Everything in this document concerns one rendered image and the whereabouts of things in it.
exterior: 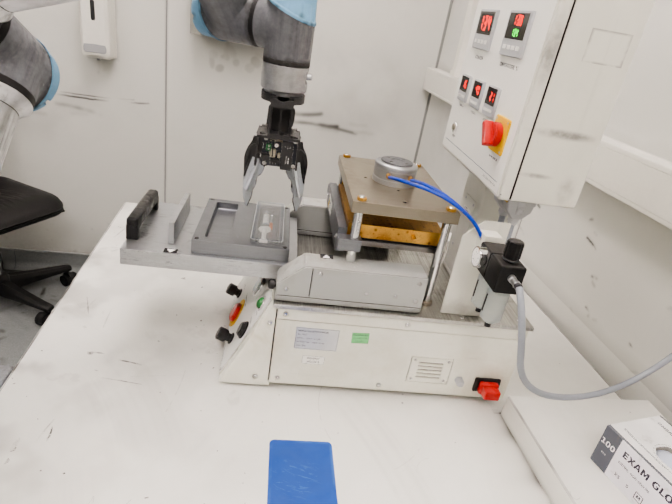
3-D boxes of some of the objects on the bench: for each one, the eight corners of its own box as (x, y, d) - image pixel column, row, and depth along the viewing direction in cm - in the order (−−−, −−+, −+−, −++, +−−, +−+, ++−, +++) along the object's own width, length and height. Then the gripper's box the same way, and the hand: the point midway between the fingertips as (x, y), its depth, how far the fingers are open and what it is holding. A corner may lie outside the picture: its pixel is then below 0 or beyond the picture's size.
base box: (451, 307, 126) (469, 246, 119) (508, 417, 93) (538, 342, 85) (237, 287, 119) (243, 221, 111) (215, 398, 85) (221, 314, 78)
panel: (236, 289, 117) (277, 227, 111) (219, 374, 90) (272, 299, 84) (229, 285, 116) (270, 223, 110) (209, 370, 89) (262, 294, 83)
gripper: (235, 90, 76) (227, 217, 85) (329, 104, 78) (311, 226, 87) (240, 82, 83) (232, 199, 93) (325, 94, 85) (309, 208, 95)
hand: (271, 201), depth 92 cm, fingers open, 8 cm apart
